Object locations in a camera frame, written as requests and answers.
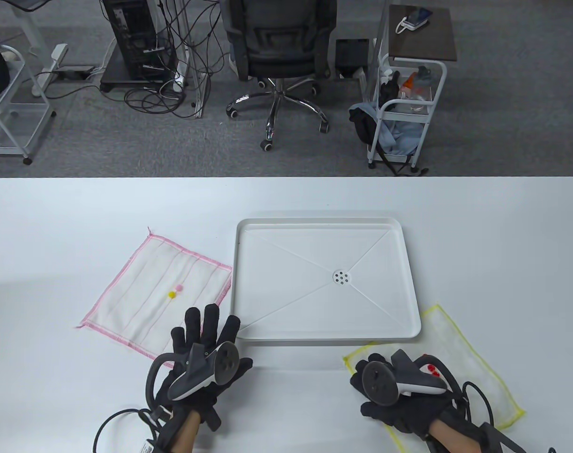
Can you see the person's left hand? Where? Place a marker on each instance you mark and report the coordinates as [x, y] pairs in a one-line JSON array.
[[194, 330]]

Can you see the person's right hand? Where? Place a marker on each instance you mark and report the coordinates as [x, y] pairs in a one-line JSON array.
[[399, 415]]

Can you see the pink-edged white dish cloth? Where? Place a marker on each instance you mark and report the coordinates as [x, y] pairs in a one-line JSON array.
[[140, 292]]

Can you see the yellow-edged white dish cloth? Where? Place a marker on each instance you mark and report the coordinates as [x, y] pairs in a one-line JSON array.
[[479, 368]]

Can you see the person's left forearm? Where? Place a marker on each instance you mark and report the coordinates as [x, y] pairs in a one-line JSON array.
[[185, 436]]

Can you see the black forearm module box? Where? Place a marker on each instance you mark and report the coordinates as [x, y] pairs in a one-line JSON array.
[[494, 439]]

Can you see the person's right forearm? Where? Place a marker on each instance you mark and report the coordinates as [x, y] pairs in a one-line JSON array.
[[444, 436]]

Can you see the light blue cloth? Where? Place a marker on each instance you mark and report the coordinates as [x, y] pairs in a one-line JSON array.
[[399, 137]]

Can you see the white plastic tray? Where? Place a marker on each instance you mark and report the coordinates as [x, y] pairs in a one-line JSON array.
[[291, 264]]

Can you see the white power strip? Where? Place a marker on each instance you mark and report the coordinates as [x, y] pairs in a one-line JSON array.
[[178, 82]]

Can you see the white rolling cart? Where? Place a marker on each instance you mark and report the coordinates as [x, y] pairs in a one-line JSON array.
[[423, 137], [8, 141]]

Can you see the black backpack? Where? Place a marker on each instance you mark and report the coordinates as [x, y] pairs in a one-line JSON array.
[[364, 125]]

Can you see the black floor socket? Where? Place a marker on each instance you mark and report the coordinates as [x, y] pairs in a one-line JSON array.
[[74, 72]]

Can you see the white desk leg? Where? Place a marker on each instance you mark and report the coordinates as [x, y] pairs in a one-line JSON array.
[[48, 71]]

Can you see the black computer tower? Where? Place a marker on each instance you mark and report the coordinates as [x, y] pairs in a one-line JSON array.
[[130, 37]]

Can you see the black office chair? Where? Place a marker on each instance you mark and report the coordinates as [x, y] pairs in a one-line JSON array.
[[281, 42]]

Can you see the black handheld tool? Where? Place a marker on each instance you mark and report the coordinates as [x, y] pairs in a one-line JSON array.
[[389, 92]]

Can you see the black box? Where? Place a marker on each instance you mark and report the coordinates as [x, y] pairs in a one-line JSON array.
[[352, 56]]

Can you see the orange white bottle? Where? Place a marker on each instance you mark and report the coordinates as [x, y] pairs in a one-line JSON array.
[[407, 84]]

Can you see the clear bottle grey cap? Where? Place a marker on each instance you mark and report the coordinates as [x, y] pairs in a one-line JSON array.
[[420, 87]]

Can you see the brown side table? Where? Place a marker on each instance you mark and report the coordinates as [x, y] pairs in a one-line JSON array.
[[423, 42]]

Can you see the blue smartphone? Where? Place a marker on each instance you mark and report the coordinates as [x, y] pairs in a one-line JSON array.
[[417, 19]]

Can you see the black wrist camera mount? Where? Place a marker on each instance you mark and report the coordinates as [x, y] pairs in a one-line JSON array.
[[213, 419]]

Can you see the white metal desk frame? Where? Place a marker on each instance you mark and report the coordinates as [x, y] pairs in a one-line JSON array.
[[199, 94]]

